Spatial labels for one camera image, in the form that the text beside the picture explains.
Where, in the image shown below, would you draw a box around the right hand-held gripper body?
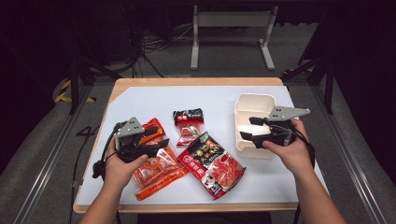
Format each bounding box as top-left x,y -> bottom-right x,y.
253,106 -> 311,149

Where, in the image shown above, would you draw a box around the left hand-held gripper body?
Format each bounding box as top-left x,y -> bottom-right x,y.
113,117 -> 160,163

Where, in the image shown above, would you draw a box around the white compartment box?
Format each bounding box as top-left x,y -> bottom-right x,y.
233,92 -> 278,160

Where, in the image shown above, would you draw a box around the orange seasoning packet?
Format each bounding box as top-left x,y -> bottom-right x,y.
132,117 -> 191,202

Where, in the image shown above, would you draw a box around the small red snack packet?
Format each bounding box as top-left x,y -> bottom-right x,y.
173,107 -> 205,147

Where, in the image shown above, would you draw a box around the large red and black packet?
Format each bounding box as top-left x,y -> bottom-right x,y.
177,131 -> 247,201

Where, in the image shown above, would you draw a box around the person's right hand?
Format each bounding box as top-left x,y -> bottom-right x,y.
261,119 -> 313,179

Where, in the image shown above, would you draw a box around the person's left hand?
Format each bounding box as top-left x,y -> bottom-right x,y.
104,146 -> 149,190

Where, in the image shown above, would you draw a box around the white table mat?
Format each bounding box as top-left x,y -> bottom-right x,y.
76,85 -> 330,206

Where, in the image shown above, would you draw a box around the black metal stand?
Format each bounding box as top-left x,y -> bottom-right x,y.
280,55 -> 336,115
65,55 -> 123,116

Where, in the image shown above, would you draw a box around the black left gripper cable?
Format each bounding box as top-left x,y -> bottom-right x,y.
92,120 -> 126,181

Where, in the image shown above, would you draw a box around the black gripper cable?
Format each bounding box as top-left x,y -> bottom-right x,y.
92,120 -> 126,181
291,126 -> 317,171

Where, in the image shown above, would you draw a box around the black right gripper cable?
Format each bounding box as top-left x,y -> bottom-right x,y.
291,126 -> 317,171

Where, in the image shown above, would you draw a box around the aluminium rail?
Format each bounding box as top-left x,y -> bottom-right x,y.
12,83 -> 95,224
310,83 -> 388,224

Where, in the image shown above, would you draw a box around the black floor cables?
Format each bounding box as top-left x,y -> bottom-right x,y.
122,18 -> 195,78

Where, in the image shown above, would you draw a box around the grey metal desk frame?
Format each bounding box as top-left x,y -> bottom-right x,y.
190,4 -> 279,71

